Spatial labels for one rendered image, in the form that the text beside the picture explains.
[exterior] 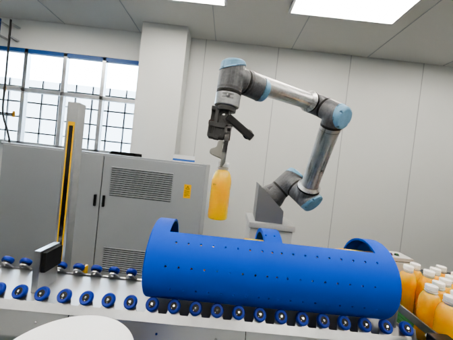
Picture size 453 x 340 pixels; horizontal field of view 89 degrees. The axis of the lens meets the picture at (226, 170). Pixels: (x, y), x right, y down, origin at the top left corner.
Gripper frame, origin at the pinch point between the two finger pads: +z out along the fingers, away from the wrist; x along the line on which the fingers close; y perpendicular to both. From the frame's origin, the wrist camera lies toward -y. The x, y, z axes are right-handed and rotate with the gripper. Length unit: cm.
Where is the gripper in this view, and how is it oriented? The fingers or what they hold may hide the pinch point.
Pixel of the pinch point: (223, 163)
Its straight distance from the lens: 83.3
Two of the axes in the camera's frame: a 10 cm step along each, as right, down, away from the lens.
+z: -1.5, 9.9, 0.2
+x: 0.0, 0.2, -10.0
